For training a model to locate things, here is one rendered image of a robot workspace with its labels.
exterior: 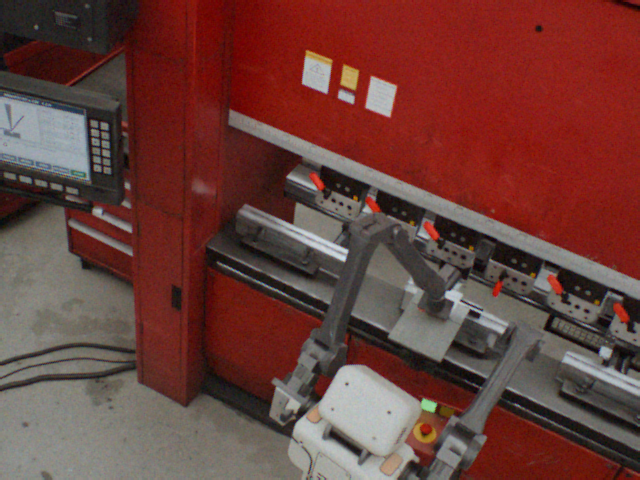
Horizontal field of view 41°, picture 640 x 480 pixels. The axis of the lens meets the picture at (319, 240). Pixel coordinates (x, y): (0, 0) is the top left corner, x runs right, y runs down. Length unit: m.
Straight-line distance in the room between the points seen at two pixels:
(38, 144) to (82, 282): 1.62
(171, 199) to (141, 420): 1.13
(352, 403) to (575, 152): 0.90
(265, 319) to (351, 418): 1.14
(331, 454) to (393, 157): 0.93
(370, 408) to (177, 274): 1.24
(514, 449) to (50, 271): 2.32
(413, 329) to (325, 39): 0.94
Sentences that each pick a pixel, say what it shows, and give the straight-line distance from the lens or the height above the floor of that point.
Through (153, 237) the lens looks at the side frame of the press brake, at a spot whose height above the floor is 0.91.
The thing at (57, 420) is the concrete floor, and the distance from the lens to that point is 3.73.
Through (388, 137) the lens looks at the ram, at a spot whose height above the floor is 1.54.
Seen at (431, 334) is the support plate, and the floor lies 1.00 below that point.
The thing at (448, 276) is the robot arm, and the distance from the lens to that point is 2.63.
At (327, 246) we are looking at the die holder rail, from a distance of 3.02.
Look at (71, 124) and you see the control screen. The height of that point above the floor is 1.52.
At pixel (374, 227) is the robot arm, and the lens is 2.21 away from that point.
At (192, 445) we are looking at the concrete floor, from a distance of 3.62.
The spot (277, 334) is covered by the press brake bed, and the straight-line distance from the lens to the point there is 3.21.
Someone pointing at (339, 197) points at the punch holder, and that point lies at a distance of 2.79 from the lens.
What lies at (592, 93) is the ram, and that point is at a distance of 2.31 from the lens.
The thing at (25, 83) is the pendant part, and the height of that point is 1.60.
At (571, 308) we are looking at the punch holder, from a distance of 2.72.
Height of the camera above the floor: 3.04
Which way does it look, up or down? 43 degrees down
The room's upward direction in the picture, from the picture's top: 9 degrees clockwise
